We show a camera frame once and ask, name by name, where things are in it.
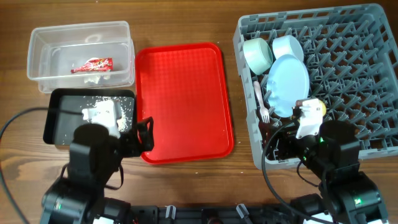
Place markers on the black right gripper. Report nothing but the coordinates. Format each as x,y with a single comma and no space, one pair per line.
288,138

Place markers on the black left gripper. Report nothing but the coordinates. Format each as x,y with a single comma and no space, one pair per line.
135,149

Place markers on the rice and food scraps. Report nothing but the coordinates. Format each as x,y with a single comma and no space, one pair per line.
67,123

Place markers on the white plastic fork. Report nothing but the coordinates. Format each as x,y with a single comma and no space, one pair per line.
264,112

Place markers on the yellow plastic cup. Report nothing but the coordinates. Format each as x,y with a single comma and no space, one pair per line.
323,107

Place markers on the light blue plate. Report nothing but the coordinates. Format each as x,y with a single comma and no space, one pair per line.
288,82

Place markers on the red snack wrapper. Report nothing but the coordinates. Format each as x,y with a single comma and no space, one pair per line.
95,65

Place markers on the mint green bowl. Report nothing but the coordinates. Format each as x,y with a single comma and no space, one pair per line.
258,55

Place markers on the light blue bowl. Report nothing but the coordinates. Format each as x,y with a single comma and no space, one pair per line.
287,45

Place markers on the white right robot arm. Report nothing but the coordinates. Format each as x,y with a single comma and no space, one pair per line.
346,193

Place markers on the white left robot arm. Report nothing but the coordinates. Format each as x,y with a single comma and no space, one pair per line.
95,156

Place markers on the black waste tray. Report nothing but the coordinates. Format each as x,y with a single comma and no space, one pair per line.
57,95

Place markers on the clear plastic waste bin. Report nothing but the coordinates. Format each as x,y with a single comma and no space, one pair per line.
54,51

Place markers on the grey dishwasher rack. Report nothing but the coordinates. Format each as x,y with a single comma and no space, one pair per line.
351,56

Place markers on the red plastic tray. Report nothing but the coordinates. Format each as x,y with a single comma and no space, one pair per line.
183,87

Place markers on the crumpled white paper tissue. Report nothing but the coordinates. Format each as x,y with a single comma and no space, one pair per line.
94,80

